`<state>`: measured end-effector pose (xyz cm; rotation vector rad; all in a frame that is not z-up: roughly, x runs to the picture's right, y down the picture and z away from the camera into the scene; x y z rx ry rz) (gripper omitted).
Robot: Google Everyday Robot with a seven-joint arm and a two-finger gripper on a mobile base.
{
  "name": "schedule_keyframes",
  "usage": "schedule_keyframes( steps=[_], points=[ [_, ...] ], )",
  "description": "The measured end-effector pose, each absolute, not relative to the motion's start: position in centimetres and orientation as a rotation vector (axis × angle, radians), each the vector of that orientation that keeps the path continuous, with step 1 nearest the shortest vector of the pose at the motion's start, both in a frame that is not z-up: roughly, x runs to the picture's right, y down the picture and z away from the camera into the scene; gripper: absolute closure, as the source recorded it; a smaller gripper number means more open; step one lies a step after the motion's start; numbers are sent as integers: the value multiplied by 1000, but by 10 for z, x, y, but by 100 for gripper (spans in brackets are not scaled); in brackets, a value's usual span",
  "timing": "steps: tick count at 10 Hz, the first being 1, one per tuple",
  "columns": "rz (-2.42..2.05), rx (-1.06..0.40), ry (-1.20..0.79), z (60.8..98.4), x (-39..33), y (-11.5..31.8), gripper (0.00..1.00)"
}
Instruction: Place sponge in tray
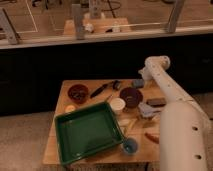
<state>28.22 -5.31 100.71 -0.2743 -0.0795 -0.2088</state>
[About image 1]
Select dark red bowl with beans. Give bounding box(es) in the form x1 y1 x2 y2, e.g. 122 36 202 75
68 84 89 104

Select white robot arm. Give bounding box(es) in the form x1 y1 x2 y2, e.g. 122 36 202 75
138 56 212 171

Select white cup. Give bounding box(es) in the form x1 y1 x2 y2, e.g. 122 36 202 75
110 98 126 115

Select small yellow round object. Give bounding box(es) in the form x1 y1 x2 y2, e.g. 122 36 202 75
65 105 76 113

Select dark grey rectangular block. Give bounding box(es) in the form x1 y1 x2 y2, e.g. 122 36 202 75
147 98 166 107

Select blue-grey sponge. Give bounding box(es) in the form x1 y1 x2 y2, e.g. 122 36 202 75
132 79 144 88

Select small wooden background table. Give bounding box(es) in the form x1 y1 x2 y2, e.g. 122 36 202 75
63 18 131 36

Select green plastic tray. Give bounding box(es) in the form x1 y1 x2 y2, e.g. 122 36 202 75
54 102 124 166

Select purple bowl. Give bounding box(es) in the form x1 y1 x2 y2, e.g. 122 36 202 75
119 87 143 108

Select orange carrot toy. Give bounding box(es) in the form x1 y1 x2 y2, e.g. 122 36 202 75
145 133 159 144

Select small blue cup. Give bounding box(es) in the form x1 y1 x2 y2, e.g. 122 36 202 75
122 138 138 155

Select black handled dish brush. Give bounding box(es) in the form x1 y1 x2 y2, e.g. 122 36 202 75
90 80 121 98

